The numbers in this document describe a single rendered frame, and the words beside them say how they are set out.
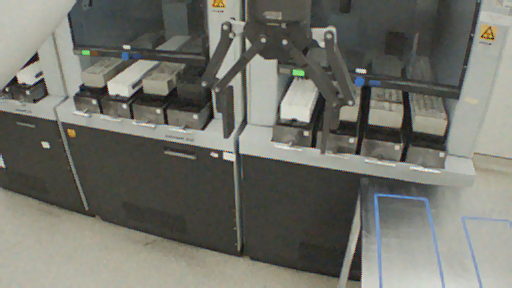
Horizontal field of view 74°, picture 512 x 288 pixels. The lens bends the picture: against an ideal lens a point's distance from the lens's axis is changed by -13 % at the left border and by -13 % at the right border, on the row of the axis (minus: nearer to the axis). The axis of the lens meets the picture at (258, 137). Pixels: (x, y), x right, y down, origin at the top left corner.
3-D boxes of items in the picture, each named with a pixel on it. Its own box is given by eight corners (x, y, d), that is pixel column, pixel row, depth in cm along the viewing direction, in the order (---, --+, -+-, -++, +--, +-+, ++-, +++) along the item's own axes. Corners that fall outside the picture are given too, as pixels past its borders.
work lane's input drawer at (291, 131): (306, 69, 191) (307, 52, 186) (334, 72, 188) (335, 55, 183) (268, 149, 132) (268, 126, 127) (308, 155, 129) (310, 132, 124)
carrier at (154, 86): (171, 93, 149) (169, 79, 146) (169, 96, 147) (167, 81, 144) (145, 90, 152) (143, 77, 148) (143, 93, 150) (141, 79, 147)
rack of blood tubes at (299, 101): (297, 85, 159) (297, 72, 155) (321, 89, 156) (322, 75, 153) (279, 121, 135) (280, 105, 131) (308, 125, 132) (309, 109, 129)
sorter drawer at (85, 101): (153, 53, 211) (151, 38, 206) (175, 55, 208) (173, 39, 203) (69, 115, 152) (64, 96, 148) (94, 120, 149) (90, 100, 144)
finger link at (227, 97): (225, 94, 51) (220, 94, 51) (228, 139, 54) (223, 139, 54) (233, 85, 53) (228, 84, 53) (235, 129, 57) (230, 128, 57)
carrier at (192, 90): (207, 98, 145) (206, 83, 142) (205, 100, 144) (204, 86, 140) (179, 94, 148) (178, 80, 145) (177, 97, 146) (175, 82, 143)
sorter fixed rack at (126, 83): (146, 68, 175) (144, 56, 172) (164, 70, 173) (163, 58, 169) (109, 97, 151) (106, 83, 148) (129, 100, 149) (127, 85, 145)
